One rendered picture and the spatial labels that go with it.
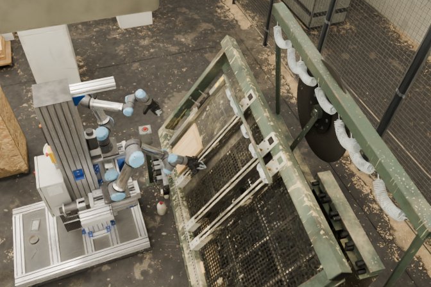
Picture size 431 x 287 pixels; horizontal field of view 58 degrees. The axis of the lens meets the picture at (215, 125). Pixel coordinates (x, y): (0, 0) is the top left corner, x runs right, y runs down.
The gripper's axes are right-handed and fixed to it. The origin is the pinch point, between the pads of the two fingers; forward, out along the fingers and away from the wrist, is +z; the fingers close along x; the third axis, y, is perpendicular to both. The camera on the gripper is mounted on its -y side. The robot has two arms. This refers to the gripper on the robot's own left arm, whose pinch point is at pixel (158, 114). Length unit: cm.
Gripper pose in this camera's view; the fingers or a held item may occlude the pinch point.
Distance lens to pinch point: 357.0
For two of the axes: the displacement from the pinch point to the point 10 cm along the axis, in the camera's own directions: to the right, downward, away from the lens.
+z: 4.0, 5.0, 7.7
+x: -3.3, -7.1, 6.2
